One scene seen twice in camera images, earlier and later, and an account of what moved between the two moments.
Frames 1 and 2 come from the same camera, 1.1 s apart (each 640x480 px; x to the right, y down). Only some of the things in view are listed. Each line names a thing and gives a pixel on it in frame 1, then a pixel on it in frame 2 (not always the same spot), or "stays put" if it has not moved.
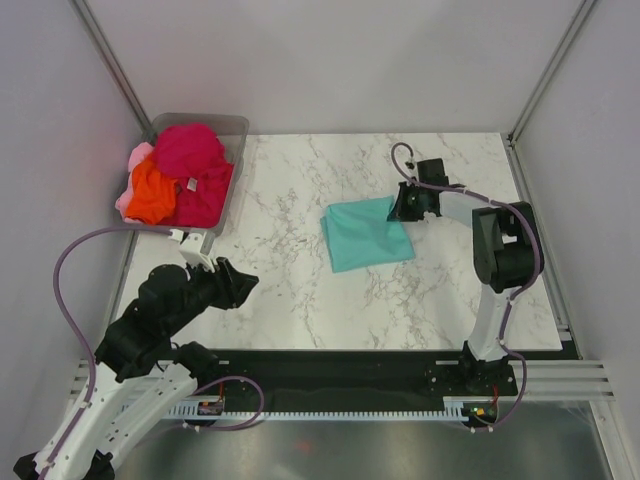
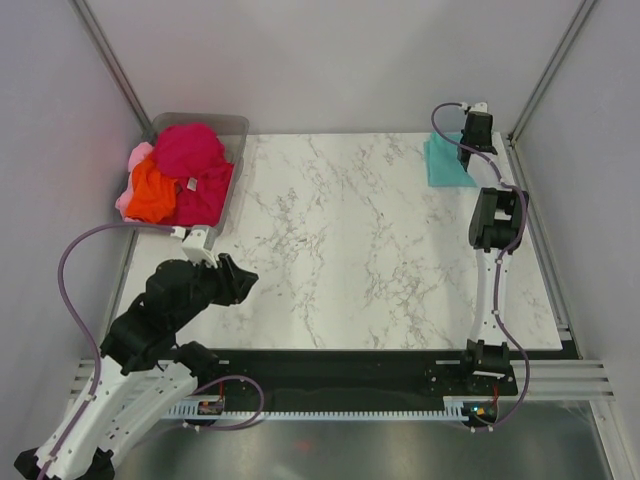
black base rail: x=281 y=376 stays put
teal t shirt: x=358 y=234 → x=443 y=166
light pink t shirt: x=139 y=152 stays put
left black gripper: x=234 y=285 stays put
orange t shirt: x=152 y=195 stays put
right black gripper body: x=416 y=211 → x=488 y=132
